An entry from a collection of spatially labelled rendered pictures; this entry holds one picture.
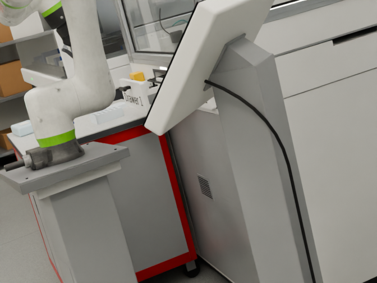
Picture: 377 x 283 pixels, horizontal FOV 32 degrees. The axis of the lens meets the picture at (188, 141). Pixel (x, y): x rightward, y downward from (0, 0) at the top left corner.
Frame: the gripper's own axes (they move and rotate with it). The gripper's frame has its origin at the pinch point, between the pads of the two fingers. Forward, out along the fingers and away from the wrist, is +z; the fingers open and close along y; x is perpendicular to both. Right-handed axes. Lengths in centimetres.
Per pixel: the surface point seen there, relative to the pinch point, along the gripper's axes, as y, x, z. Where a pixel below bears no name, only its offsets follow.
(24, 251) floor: 73, -128, 81
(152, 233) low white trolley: 19, -11, 71
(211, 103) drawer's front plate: -17, 46, 24
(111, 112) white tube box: 0.7, -24.4, 22.4
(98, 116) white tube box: 6.5, -23.8, 20.4
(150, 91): -9.6, 12.6, 16.4
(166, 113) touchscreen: 11, 110, -1
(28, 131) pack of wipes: 32, -51, 13
